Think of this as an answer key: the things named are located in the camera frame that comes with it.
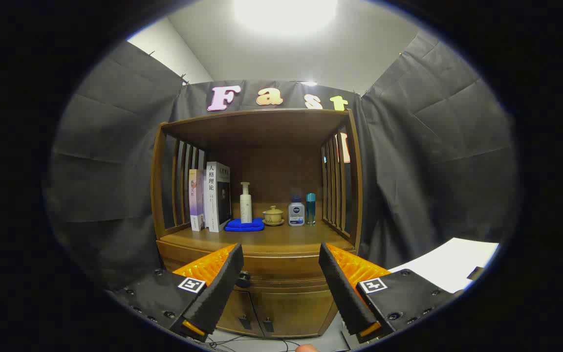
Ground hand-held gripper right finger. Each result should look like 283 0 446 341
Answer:
319 243 463 344

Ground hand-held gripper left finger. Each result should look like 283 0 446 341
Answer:
110 243 244 343

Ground brown wooden drawer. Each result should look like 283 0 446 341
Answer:
162 252 348 290

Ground wooden cabinet door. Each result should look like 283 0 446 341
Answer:
251 289 338 339
216 289 264 338

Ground wooden countertop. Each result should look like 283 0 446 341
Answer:
159 218 355 257

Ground brown wooden cabinet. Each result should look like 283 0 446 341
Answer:
151 109 363 339

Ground blue folded cloth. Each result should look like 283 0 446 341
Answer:
224 218 265 232

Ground white thick book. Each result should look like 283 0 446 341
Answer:
204 161 232 233

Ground white pump bottle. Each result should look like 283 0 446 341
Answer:
240 182 253 224

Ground white bottle with blue cap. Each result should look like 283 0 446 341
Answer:
288 195 305 227

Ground purple book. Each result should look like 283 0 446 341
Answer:
189 169 205 232

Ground yellow lidded tea cup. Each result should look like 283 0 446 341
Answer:
262 205 286 226

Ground white tabletop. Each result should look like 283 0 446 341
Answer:
388 238 500 294

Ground black backdrop cloth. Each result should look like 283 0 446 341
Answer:
42 32 519 291

